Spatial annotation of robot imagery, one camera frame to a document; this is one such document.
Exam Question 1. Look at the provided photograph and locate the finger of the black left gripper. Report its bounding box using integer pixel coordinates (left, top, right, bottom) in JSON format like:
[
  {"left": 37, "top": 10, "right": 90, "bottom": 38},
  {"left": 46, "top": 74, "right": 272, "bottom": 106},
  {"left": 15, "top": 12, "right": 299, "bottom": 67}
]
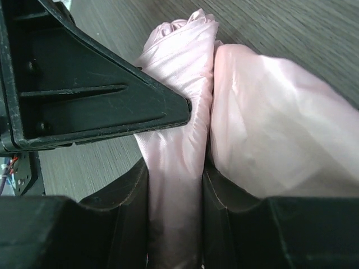
[{"left": 11, "top": 1, "right": 191, "bottom": 150}]

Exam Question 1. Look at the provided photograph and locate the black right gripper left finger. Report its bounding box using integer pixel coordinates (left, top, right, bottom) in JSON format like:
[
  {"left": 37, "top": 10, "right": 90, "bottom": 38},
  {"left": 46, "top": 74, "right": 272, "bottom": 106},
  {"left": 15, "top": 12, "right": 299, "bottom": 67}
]
[{"left": 1, "top": 160, "right": 148, "bottom": 268}]

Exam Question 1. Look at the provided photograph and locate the pink folding umbrella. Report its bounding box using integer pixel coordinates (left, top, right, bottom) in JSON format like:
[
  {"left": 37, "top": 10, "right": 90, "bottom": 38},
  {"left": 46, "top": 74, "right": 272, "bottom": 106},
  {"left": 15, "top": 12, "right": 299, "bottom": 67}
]
[{"left": 136, "top": 10, "right": 358, "bottom": 268}]

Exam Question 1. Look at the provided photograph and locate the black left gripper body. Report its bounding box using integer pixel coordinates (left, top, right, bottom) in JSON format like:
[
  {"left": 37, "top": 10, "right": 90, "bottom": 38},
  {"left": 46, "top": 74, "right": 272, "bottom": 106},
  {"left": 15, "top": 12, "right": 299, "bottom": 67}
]
[{"left": 1, "top": 1, "right": 45, "bottom": 196}]

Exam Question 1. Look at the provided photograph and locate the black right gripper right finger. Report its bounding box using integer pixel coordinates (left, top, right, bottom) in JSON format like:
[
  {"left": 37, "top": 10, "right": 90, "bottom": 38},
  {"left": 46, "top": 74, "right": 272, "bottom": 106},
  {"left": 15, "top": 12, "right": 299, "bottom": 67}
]
[{"left": 202, "top": 165, "right": 358, "bottom": 268}]

